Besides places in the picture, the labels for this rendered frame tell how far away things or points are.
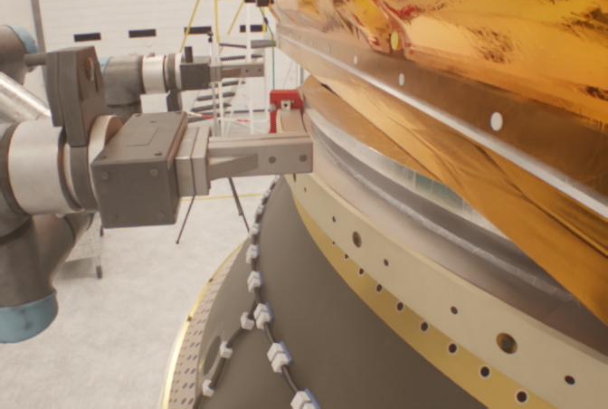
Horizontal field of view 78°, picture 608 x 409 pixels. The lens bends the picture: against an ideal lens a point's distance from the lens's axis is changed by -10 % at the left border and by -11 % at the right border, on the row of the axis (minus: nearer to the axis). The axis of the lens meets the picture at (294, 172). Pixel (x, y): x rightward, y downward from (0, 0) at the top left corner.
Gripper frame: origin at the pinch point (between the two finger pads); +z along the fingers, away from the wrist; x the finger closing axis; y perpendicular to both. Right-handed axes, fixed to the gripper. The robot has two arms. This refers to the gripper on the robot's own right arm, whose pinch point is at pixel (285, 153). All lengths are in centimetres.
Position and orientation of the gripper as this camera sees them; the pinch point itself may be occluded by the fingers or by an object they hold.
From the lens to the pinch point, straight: 33.5
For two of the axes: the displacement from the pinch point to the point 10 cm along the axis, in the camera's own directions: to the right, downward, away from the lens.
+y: 0.1, 9.3, 3.7
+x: 1.4, 3.6, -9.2
